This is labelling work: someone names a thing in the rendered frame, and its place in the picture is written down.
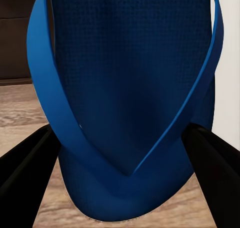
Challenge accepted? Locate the sandal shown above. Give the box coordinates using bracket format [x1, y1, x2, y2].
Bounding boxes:
[26, 0, 224, 222]

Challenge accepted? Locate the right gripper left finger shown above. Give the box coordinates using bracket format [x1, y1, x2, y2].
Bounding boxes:
[0, 124, 62, 228]

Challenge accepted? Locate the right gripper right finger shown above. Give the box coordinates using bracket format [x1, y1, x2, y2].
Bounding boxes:
[181, 122, 240, 228]

